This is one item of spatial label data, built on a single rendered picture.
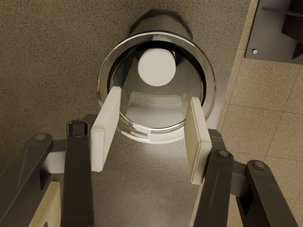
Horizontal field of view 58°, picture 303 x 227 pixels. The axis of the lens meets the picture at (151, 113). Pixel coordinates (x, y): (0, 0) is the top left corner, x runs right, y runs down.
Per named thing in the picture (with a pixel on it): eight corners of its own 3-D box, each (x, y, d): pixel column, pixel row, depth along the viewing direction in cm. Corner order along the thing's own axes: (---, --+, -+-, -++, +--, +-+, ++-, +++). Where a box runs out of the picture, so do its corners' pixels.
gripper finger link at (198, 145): (199, 143, 15) (213, 145, 15) (190, 95, 22) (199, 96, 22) (190, 184, 17) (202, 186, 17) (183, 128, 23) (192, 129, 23)
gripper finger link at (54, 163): (82, 180, 15) (27, 174, 15) (102, 133, 19) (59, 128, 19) (82, 158, 14) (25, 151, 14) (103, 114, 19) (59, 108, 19)
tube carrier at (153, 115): (124, 70, 46) (94, 137, 27) (129, 1, 41) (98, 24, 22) (187, 78, 46) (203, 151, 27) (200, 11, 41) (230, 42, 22)
